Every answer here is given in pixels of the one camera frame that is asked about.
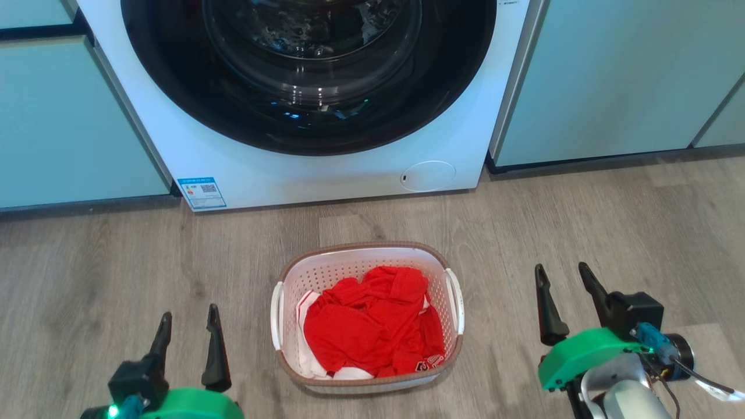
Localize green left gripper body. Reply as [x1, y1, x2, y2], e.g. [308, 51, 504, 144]
[139, 388, 245, 419]

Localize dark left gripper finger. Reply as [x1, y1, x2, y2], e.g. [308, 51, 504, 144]
[148, 312, 173, 374]
[201, 304, 232, 392]

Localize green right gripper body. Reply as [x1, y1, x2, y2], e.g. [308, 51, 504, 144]
[538, 327, 650, 391]

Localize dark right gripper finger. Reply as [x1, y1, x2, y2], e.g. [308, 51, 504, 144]
[578, 262, 612, 330]
[534, 264, 570, 346]

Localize white perforated laundry basket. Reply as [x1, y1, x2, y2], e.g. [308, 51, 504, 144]
[270, 242, 465, 395]

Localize white garment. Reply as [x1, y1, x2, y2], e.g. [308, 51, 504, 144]
[296, 290, 373, 380]

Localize red mesh garment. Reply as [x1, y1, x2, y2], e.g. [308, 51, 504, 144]
[303, 266, 446, 378]

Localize blue energy label sticker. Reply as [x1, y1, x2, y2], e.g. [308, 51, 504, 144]
[178, 177, 227, 210]

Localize round white filter cover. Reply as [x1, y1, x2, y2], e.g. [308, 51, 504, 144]
[400, 161, 456, 193]

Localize white front-load washing machine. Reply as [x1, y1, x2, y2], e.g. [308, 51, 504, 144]
[76, 0, 548, 212]

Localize narrow pale green cabinet panel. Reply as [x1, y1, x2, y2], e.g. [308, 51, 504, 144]
[690, 79, 745, 148]

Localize wide pale green cabinet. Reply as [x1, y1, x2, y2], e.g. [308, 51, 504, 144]
[488, 0, 745, 168]

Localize large pale green cabinet door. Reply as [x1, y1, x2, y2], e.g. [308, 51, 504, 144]
[0, 36, 172, 209]

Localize black round washer door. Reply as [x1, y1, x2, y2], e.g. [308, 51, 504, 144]
[121, 0, 497, 156]

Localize small pale green cabinet drawer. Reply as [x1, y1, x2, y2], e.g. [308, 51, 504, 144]
[0, 0, 79, 29]

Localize blue-plug left camera cable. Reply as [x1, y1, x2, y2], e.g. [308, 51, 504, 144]
[105, 395, 144, 419]

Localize blue-plug camera cable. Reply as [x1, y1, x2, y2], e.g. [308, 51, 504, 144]
[105, 395, 144, 419]
[636, 323, 745, 403]

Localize blue-plug right camera cable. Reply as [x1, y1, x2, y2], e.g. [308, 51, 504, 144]
[636, 323, 745, 403]

